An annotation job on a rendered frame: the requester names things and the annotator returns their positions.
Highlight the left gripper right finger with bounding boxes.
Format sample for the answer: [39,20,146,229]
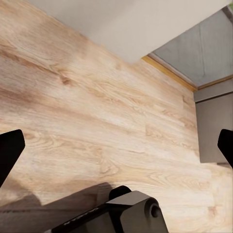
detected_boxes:
[217,129,233,168]

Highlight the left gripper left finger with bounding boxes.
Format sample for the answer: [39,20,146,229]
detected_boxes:
[0,129,25,187]

